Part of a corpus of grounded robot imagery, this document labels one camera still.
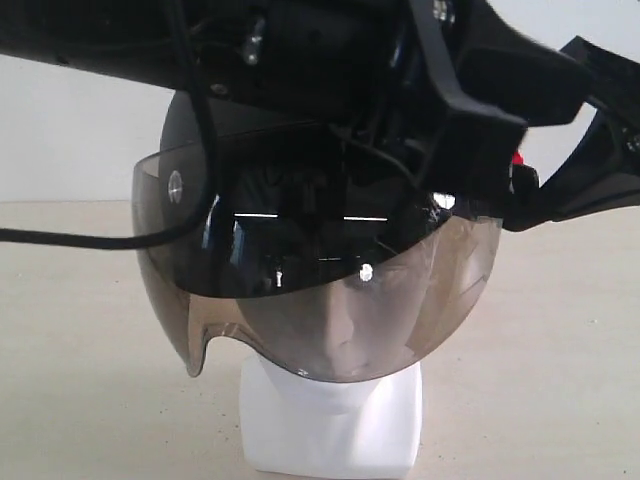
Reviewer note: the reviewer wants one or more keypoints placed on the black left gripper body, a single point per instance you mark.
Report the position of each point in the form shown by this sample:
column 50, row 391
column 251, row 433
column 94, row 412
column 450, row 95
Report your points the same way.
column 450, row 83

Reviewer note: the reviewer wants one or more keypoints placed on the white mannequin head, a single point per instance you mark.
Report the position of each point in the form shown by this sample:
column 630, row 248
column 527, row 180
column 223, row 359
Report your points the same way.
column 341, row 396

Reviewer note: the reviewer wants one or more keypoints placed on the black helmet with tinted visor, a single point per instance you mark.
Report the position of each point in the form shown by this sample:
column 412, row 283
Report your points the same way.
column 332, row 269

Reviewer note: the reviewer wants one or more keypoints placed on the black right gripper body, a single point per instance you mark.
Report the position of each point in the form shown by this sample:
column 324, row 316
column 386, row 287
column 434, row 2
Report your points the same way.
column 602, row 172

